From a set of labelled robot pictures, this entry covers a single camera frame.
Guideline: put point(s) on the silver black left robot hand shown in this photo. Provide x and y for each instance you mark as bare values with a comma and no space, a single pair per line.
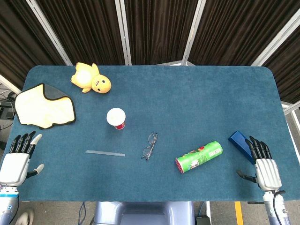
12,166

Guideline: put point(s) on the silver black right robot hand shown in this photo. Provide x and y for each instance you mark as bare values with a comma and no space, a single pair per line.
268,172

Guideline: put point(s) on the clear plastic tube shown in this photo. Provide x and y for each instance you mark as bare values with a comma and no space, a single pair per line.
105,153

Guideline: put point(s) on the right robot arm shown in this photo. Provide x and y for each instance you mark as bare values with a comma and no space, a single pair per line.
269,211

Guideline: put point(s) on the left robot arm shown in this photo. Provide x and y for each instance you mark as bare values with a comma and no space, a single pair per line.
7,204

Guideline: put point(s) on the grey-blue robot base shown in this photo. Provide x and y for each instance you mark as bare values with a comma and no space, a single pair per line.
145,213

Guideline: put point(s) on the white cup with red base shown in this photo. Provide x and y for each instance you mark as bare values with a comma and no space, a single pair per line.
115,116

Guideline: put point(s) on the dark blue rectangular box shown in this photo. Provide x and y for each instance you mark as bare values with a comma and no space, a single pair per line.
239,141

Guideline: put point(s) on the white shoe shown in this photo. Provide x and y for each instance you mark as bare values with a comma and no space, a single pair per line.
23,218

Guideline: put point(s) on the yellow cloth with black trim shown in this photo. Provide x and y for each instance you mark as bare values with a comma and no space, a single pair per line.
39,110

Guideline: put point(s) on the green chip can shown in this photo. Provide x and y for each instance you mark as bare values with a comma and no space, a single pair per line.
199,157

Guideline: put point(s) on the black box on floor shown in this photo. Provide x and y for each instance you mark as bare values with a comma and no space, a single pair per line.
202,221

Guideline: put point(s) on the brown curtain partition panel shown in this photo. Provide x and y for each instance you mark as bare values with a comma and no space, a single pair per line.
16,42
234,30
89,30
288,70
159,30

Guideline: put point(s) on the blue table mat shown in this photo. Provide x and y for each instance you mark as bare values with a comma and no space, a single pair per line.
187,105

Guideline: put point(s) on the yellow plush duck toy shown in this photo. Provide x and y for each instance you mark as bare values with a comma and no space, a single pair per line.
84,76

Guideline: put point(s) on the folded black-rimmed eyeglasses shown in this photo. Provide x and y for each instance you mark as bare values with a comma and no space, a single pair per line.
152,140

